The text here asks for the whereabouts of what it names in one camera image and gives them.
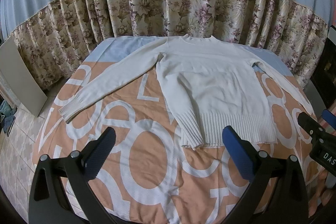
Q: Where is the white knit sweater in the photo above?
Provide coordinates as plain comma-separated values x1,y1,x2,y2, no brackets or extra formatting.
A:
59,35,313,148

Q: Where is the black glass-front appliance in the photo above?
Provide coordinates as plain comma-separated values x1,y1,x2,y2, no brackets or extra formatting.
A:
317,26,335,109

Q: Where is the floral and blue curtain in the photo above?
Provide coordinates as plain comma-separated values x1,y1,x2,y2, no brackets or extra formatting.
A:
1,0,335,89

